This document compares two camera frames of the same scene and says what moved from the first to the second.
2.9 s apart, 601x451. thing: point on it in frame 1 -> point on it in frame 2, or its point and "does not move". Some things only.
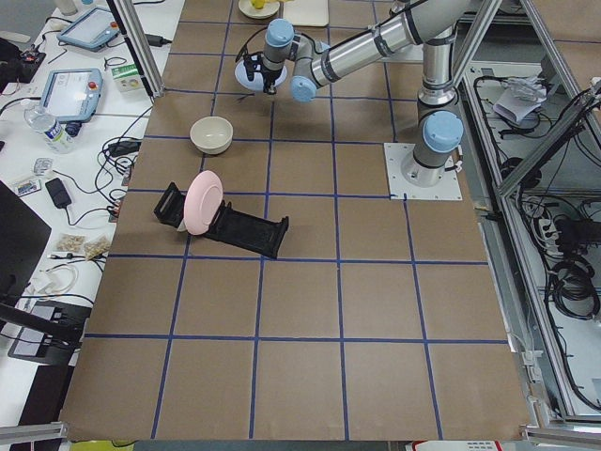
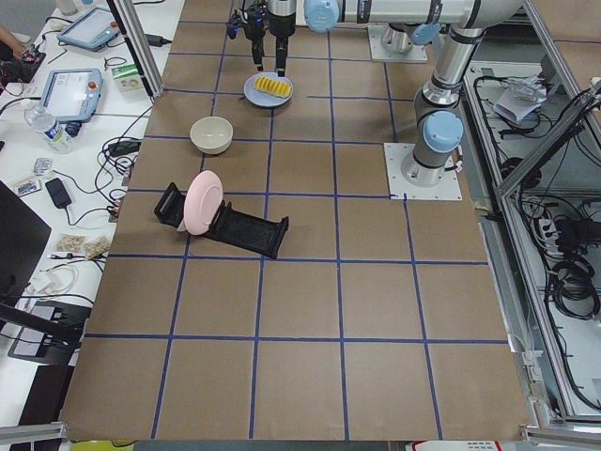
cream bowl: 211,134 does not move
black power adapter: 156,39 does not move
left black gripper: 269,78 -> 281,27
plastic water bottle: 45,124 does not move
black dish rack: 233,225 does not move
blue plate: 257,83 -> 265,99
